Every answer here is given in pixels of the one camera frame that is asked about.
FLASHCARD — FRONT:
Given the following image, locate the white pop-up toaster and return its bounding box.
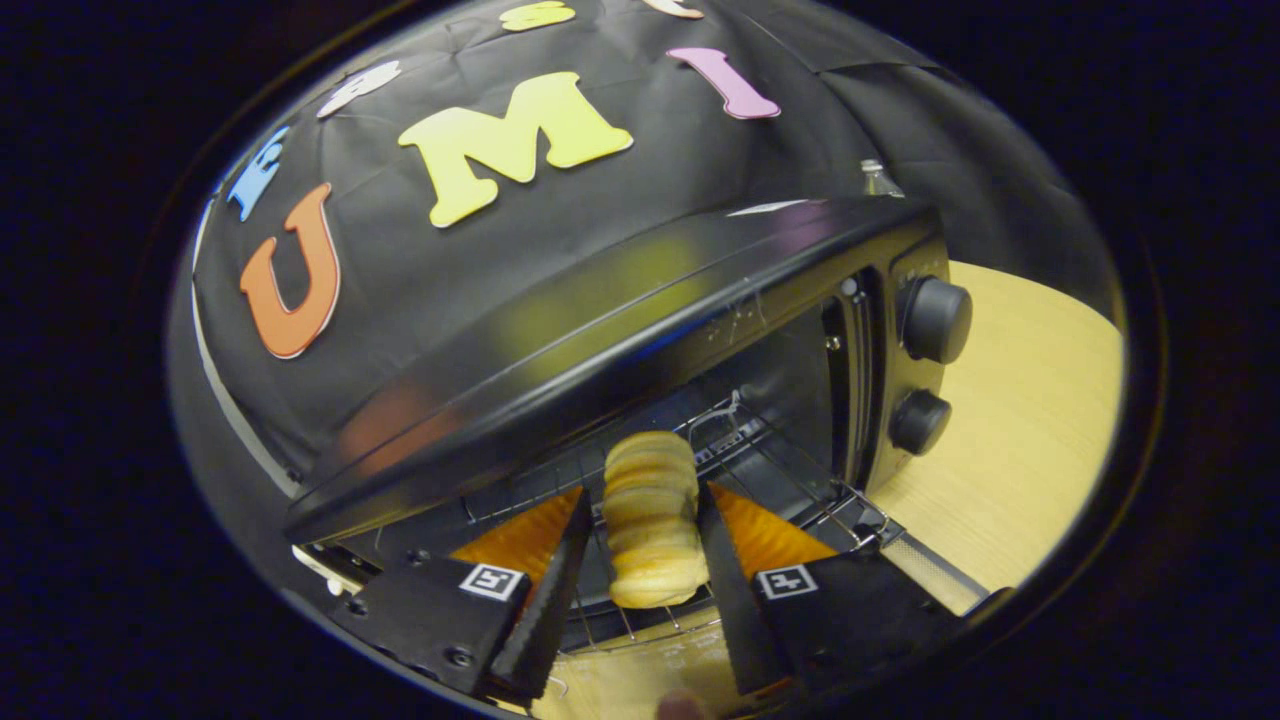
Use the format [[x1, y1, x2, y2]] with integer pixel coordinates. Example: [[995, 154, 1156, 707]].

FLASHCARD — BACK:
[[291, 543, 346, 598]]

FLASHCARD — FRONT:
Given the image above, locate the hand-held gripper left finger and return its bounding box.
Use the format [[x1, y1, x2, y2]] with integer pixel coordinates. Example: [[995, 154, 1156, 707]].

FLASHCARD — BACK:
[[325, 487, 593, 701]]

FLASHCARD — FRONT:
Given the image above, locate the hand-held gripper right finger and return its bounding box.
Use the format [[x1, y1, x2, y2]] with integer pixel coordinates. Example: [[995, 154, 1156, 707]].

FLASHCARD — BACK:
[[697, 482, 1011, 698]]

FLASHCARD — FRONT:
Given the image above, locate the black toaster oven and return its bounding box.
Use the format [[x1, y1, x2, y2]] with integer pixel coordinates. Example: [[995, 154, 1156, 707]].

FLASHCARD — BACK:
[[285, 197, 991, 656]]

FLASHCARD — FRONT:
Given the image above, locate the ridged yellow bread roll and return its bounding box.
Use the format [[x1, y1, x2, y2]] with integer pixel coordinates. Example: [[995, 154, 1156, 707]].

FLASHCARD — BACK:
[[602, 430, 710, 609]]

